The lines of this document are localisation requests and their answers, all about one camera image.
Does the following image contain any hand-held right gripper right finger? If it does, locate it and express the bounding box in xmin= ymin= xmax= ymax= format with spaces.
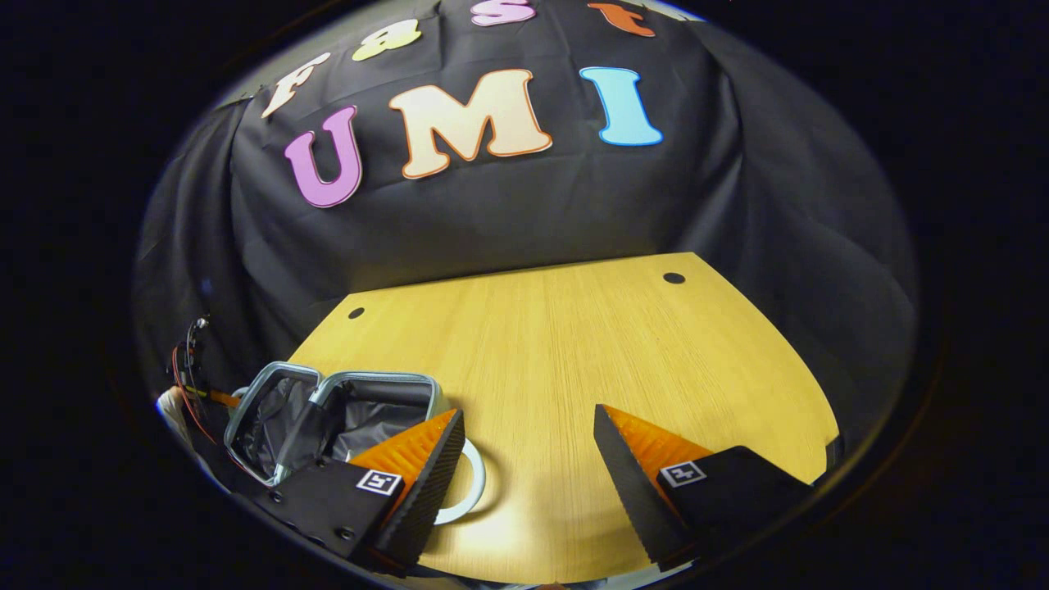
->
xmin=593 ymin=402 xmax=818 ymax=572

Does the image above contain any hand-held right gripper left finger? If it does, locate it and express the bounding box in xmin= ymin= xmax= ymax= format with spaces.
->
xmin=254 ymin=407 xmax=467 ymax=576

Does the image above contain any light blue suitcase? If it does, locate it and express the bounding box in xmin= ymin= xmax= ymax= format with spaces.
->
xmin=223 ymin=361 xmax=487 ymax=526

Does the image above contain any black backdrop cloth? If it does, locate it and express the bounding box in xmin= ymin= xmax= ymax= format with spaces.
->
xmin=135 ymin=0 xmax=919 ymax=460

